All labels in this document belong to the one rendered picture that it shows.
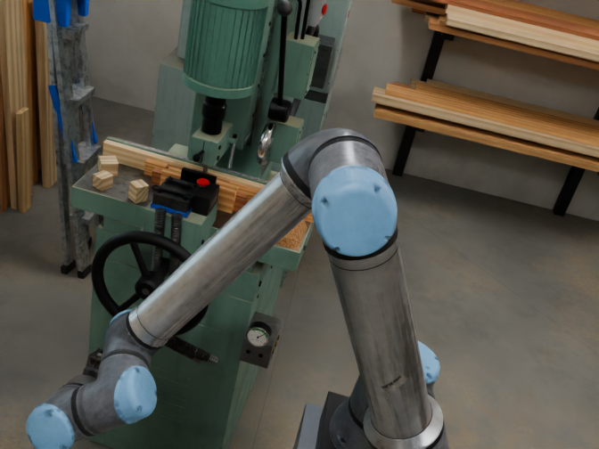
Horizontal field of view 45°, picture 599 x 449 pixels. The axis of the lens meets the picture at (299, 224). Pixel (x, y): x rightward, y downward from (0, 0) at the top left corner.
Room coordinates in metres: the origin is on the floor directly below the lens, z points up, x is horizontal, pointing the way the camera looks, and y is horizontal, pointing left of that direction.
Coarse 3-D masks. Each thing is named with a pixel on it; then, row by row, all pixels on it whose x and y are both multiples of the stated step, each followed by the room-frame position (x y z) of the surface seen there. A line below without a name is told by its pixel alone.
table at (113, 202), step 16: (128, 176) 1.63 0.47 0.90; (144, 176) 1.65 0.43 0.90; (80, 192) 1.51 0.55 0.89; (96, 192) 1.51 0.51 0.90; (112, 192) 1.53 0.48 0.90; (80, 208) 1.51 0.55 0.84; (96, 208) 1.51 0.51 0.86; (112, 208) 1.51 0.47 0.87; (128, 208) 1.50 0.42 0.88; (144, 208) 1.50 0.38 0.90; (304, 240) 1.52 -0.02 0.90; (272, 256) 1.47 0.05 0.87; (288, 256) 1.46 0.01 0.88
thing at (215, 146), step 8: (200, 128) 1.66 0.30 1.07; (224, 128) 1.69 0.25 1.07; (232, 128) 1.73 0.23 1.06; (192, 136) 1.61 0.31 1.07; (200, 136) 1.61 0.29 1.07; (208, 136) 1.62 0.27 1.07; (216, 136) 1.64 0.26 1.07; (224, 136) 1.66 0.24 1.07; (192, 144) 1.61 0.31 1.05; (200, 144) 1.61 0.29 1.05; (208, 144) 1.60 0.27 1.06; (216, 144) 1.60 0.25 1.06; (224, 144) 1.67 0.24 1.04; (192, 152) 1.61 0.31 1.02; (208, 152) 1.60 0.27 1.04; (216, 152) 1.60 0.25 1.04; (224, 152) 1.68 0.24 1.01; (192, 160) 1.61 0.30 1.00; (200, 160) 1.60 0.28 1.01; (208, 160) 1.60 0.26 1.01; (216, 160) 1.61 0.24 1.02
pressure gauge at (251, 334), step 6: (252, 324) 1.42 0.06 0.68; (258, 324) 1.42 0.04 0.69; (264, 324) 1.42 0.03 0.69; (252, 330) 1.41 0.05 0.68; (258, 330) 1.40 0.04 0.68; (264, 330) 1.40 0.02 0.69; (270, 330) 1.42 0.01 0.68; (246, 336) 1.40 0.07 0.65; (252, 336) 1.40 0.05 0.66; (258, 336) 1.40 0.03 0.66; (264, 336) 1.40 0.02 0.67; (270, 336) 1.41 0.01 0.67; (252, 342) 1.40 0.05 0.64; (258, 342) 1.40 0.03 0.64; (264, 342) 1.40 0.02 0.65
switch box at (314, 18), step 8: (304, 0) 1.91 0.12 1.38; (312, 0) 1.91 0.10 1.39; (320, 0) 1.91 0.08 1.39; (304, 8) 1.91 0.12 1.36; (312, 8) 1.91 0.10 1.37; (320, 8) 1.91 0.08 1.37; (296, 16) 1.91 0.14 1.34; (312, 16) 1.91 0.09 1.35; (320, 16) 1.94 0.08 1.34; (312, 24) 1.91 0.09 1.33
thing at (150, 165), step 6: (150, 162) 1.66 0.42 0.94; (156, 162) 1.67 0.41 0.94; (144, 168) 1.66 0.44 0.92; (150, 168) 1.66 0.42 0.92; (162, 168) 1.65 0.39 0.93; (144, 174) 1.66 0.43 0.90; (150, 174) 1.66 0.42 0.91; (240, 186) 1.64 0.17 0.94; (246, 186) 1.65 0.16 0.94; (246, 192) 1.63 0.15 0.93; (252, 192) 1.63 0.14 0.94; (306, 216) 1.62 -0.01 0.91; (312, 216) 1.62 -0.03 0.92; (312, 222) 1.62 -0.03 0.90
